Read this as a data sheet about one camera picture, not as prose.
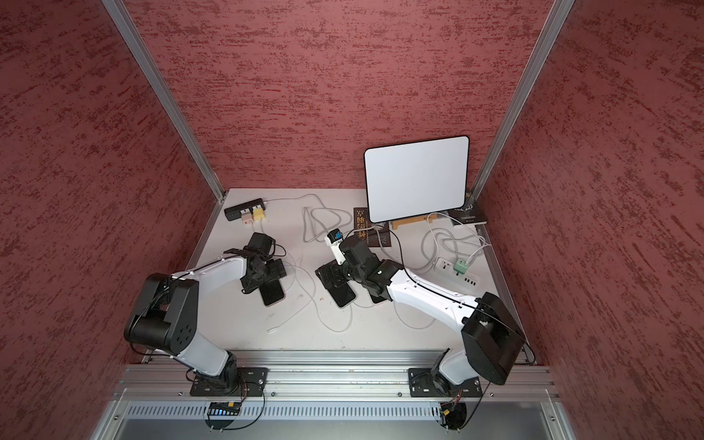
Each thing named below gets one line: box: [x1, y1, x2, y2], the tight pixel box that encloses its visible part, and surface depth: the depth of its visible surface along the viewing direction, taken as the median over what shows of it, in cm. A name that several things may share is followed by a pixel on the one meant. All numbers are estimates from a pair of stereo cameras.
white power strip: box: [434, 256, 483, 291], surface depth 95 cm
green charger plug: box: [452, 259, 470, 275], surface depth 94 cm
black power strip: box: [224, 198, 266, 221], surface depth 112 cm
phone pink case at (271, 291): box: [259, 278, 286, 307], surface depth 91 cm
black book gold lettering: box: [353, 207, 392, 248], surface depth 109 cm
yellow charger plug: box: [253, 208, 265, 221], surface depth 115 cm
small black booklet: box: [448, 202, 488, 226], surface depth 116 cm
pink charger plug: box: [241, 212, 255, 226], surface depth 112 cm
